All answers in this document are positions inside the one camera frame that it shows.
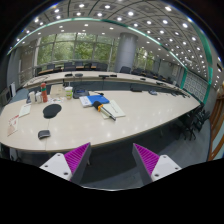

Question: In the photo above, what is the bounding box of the blue notebook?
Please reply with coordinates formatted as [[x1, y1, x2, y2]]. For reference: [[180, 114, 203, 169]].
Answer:
[[87, 95, 110, 104]]

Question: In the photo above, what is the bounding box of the white paper document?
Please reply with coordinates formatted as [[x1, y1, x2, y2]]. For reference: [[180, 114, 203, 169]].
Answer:
[[103, 100, 125, 118]]

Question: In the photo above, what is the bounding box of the black round mouse pad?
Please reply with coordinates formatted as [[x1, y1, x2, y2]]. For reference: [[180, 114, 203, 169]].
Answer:
[[43, 104, 62, 119]]

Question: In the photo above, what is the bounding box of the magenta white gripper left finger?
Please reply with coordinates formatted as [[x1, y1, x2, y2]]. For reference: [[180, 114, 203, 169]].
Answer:
[[40, 143, 91, 184]]

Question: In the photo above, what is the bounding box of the paper cup green band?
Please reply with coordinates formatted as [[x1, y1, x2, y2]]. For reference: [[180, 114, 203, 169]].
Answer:
[[65, 86, 73, 100]]

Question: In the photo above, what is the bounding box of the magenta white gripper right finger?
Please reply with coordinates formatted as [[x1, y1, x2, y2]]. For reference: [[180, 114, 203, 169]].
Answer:
[[132, 143, 181, 185]]

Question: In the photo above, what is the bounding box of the black office chair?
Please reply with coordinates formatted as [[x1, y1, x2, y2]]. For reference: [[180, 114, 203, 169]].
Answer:
[[179, 112, 203, 139]]

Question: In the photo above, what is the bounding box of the white paper sheet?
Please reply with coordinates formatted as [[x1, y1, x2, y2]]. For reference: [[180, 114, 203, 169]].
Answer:
[[19, 104, 31, 117]]

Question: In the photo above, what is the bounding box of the grey computer mouse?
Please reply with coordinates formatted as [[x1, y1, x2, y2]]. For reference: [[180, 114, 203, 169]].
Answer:
[[38, 130, 50, 139]]

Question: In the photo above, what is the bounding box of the grey concrete column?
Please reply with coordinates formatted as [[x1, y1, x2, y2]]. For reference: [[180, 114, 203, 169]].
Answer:
[[114, 32, 138, 72]]

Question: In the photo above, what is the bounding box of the red white leaflet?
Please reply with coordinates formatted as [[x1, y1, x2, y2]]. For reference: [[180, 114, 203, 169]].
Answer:
[[7, 115, 19, 136]]

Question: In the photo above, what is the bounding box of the white small carton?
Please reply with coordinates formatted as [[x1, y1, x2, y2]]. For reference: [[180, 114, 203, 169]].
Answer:
[[29, 91, 36, 104]]

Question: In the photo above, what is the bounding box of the red orange water bottle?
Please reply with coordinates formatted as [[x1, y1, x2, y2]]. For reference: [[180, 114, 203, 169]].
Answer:
[[41, 83, 48, 103]]

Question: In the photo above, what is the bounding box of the brown cardboard box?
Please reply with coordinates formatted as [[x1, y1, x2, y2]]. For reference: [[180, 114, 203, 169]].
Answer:
[[50, 84, 65, 98]]

